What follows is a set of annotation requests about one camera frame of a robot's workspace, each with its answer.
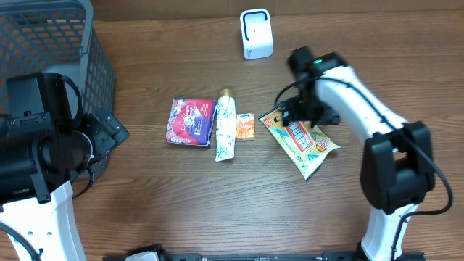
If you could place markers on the dark grey plastic basket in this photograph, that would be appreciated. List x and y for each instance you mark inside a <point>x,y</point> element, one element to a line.
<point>56,37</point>

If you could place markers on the yellow snack bag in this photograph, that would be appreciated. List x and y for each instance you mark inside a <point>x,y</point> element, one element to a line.
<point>306,147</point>

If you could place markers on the white tube gold cap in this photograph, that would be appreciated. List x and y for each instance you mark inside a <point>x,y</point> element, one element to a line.
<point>225,126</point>

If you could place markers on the white barcode scanner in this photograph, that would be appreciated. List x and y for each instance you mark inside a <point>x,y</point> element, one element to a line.
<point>256,33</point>

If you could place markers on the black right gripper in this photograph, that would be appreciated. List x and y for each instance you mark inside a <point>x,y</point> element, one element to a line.
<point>293,104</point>

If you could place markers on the purple red snack pack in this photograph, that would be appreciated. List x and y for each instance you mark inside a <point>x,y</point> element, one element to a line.
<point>191,122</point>

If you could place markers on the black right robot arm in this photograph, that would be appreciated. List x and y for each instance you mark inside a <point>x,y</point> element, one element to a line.
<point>396,172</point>

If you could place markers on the orange small snack pack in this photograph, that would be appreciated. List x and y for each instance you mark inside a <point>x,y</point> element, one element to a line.
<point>245,127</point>

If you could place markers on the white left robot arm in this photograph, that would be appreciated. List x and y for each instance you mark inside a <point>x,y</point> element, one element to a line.
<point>46,143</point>

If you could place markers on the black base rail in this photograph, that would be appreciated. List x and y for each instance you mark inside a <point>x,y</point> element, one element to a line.
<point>157,252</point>

